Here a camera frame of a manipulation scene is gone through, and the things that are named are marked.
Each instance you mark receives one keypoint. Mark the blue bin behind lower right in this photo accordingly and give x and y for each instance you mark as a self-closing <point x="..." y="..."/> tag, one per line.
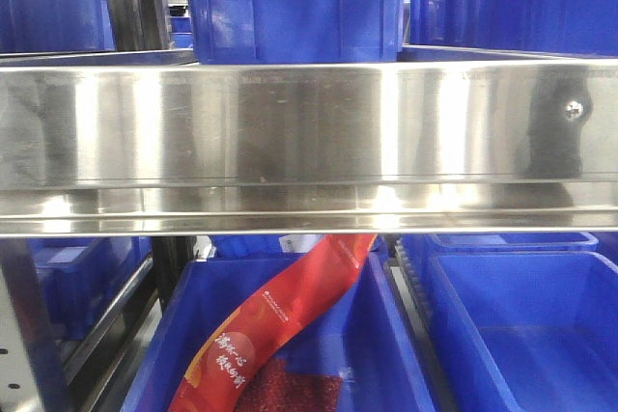
<point x="417" y="247"/>

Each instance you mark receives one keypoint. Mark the blue bin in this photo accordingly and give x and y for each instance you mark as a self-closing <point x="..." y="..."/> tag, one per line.
<point x="417" y="247"/>
<point x="80" y="277"/>
<point x="527" y="331"/>
<point x="583" y="27"/>
<point x="264" y="32"/>
<point x="55" y="26"/>
<point x="362" y="340"/>

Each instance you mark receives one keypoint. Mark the blue bin lower centre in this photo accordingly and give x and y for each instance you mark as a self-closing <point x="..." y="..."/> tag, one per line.
<point x="362" y="340"/>

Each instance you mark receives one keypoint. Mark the blue bin upper centre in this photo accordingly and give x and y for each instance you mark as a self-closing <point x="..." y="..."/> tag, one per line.
<point x="264" y="32"/>

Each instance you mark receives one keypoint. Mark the red printed paper banner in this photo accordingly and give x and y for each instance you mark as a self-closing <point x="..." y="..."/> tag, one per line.
<point x="270" y="317"/>

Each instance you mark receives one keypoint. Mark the red glitter sheet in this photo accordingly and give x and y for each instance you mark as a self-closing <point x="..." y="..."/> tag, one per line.
<point x="275" y="388"/>

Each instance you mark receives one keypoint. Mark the blue bin lower left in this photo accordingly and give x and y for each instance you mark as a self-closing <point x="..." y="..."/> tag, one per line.
<point x="80" y="277"/>

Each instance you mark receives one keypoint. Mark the blue bin upper right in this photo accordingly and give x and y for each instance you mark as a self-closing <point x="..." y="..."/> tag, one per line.
<point x="583" y="27"/>

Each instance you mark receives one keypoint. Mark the blue bin upper left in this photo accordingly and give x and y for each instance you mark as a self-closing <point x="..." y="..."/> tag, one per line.
<point x="55" y="26"/>

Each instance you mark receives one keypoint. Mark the stainless steel shelf rail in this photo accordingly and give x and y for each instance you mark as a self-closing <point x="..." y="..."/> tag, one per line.
<point x="402" y="147"/>

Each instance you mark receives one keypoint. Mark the shelf rail screw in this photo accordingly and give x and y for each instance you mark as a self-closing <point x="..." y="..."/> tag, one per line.
<point x="574" y="109"/>

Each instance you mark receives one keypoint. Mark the steel shelf upright post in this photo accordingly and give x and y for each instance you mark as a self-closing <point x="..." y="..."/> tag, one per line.
<point x="31" y="375"/>

